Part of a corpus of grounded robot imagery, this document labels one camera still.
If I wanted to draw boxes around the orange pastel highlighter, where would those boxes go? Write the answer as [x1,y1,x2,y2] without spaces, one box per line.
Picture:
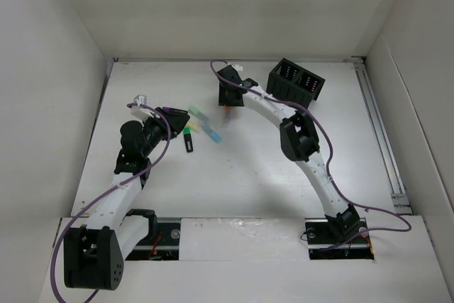
[221,106,233,128]

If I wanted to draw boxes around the green pastel highlighter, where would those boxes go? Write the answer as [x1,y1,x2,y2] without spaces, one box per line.
[188,105,210,122]

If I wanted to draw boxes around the blue pastel highlighter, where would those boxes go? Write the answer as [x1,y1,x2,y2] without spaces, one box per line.
[201,122,221,143]

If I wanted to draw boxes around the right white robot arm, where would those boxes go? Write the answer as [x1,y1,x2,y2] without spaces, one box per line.
[214,65,360,243]

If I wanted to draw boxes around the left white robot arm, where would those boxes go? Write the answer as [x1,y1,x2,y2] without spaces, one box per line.
[63,104,189,290]

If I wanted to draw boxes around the black green-capped highlighter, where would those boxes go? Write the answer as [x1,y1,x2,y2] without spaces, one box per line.
[183,126,194,153]

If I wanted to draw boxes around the black purple-capped marker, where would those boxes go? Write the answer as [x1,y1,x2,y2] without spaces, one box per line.
[162,106,188,115]

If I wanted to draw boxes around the yellow pastel highlighter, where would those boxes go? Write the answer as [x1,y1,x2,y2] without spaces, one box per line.
[187,121,201,132]

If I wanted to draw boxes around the black two-compartment organizer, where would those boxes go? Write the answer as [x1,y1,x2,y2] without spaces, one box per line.
[266,58,326,109]

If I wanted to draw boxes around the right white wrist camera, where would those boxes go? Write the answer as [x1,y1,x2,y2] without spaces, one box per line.
[232,65,244,72]

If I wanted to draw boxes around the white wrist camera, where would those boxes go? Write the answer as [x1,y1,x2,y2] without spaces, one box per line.
[232,65,244,72]
[130,94,157,122]

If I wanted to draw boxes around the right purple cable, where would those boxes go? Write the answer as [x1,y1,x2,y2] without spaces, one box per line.
[210,60,412,251]

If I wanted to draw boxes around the purple cable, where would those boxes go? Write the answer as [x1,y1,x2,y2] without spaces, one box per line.
[210,60,412,251]
[51,102,172,303]

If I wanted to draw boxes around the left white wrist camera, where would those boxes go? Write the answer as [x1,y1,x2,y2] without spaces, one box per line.
[130,94,157,122]

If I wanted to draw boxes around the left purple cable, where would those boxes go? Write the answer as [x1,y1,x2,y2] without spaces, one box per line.
[51,102,172,303]

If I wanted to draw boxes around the aluminium side rail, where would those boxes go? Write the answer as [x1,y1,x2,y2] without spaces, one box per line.
[353,58,413,216]

